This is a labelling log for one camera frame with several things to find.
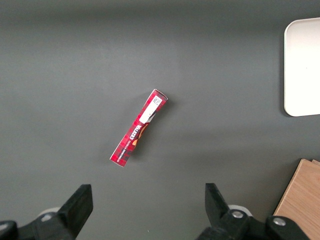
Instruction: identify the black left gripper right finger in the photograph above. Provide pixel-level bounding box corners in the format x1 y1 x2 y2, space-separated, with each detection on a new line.
199 183 251 240

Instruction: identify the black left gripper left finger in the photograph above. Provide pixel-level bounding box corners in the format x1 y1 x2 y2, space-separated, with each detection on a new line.
37 184 94 240

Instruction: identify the wooden drawer cabinet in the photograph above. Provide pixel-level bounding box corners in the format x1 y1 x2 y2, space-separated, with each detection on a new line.
272 158 320 240

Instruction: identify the red cookie box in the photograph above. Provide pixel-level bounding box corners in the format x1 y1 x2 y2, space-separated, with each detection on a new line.
109 88 169 168

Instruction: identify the beige plastic tray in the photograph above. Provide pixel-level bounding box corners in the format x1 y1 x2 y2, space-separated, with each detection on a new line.
283 17 320 117

